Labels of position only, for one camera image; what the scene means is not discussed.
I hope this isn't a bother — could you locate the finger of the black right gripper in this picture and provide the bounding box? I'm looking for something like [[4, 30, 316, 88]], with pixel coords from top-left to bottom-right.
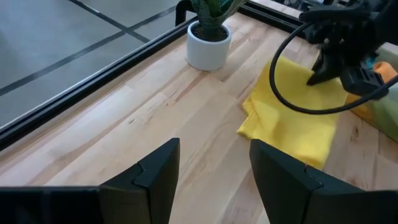
[[305, 51, 341, 87]]

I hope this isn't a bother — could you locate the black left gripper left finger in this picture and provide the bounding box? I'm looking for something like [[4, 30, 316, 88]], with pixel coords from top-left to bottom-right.
[[98, 138, 181, 224]]

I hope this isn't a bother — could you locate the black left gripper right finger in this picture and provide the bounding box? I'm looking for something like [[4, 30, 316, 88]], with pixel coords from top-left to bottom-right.
[[249, 138, 365, 224]]

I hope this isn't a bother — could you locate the orange microfiber towel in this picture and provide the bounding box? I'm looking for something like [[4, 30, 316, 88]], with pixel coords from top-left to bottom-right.
[[373, 60, 398, 84]]

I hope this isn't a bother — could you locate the yellow microfiber towel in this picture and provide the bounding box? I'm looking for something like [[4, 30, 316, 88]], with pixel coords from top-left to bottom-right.
[[236, 55, 349, 170]]

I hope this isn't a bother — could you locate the snake plant in white pot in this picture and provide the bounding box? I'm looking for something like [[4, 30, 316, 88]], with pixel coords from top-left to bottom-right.
[[185, 0, 249, 73]]

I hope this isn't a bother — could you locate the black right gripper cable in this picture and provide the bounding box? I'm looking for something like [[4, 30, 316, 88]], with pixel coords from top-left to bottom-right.
[[268, 21, 398, 116]]

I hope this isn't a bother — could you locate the black aluminium table frame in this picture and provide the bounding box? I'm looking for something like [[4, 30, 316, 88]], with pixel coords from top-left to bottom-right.
[[0, 0, 310, 152]]

